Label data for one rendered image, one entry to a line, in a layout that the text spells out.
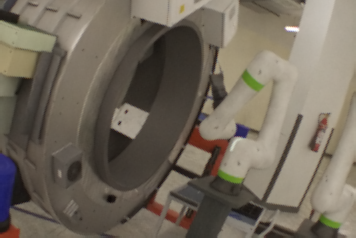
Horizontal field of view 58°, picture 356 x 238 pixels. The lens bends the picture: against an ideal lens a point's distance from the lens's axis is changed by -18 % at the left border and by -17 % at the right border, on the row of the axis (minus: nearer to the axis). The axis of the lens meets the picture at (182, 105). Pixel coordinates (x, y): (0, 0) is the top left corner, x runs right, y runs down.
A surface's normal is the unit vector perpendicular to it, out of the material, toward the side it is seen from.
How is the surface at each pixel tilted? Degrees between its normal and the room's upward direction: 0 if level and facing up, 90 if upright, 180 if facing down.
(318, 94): 90
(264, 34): 90
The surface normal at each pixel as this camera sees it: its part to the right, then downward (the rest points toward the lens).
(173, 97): -0.38, 0.06
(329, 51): 0.28, 0.22
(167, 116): -0.27, -0.22
